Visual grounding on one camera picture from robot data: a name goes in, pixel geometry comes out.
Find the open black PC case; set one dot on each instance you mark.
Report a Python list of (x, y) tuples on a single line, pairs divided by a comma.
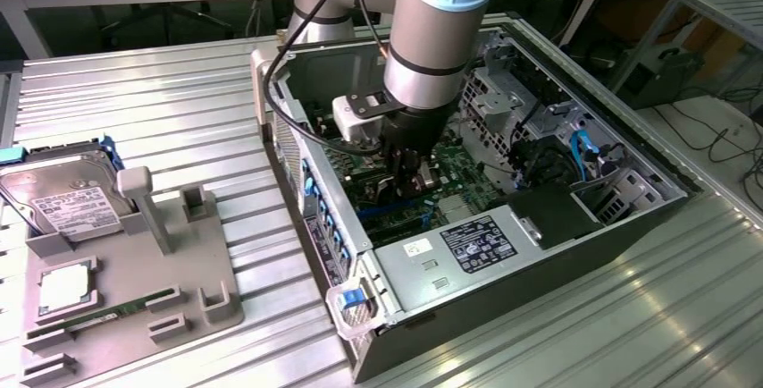
[(476, 280)]

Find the black box on floor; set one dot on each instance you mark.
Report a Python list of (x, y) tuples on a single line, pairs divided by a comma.
[(657, 77)]

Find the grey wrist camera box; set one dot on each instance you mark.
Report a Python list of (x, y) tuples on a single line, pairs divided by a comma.
[(351, 115)]

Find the hard disk with blue caddy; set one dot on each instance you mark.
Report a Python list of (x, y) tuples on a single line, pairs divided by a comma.
[(56, 200)]

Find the blue RAM slot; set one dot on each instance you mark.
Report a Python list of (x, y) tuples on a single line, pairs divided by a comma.
[(387, 213)]

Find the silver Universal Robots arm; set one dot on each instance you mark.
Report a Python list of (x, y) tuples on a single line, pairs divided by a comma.
[(417, 26)]

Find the silver drive cage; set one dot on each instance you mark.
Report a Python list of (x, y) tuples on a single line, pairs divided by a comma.
[(507, 93)]

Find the black fan shroud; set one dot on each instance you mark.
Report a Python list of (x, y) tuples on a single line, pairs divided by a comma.
[(551, 213)]

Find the silver socket cover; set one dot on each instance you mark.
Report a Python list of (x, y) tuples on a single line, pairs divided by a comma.
[(429, 177)]

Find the silver chipset heatsink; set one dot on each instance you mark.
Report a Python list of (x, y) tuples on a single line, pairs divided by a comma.
[(457, 208)]

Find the grey power supply unit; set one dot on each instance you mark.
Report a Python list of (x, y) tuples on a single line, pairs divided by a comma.
[(452, 254)]

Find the silver CPU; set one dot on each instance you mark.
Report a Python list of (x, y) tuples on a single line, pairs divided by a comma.
[(65, 287)]

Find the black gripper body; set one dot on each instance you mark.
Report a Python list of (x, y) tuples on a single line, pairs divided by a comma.
[(417, 131)]

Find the green motherboard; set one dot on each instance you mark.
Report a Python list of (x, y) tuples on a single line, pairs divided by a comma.
[(459, 173)]

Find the aluminium frame table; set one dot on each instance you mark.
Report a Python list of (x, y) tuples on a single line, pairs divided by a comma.
[(715, 8)]

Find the green RAM stick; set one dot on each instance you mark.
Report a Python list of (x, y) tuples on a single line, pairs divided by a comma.
[(101, 314)]

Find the grey parts rack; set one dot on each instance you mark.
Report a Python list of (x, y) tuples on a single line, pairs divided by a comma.
[(142, 280)]

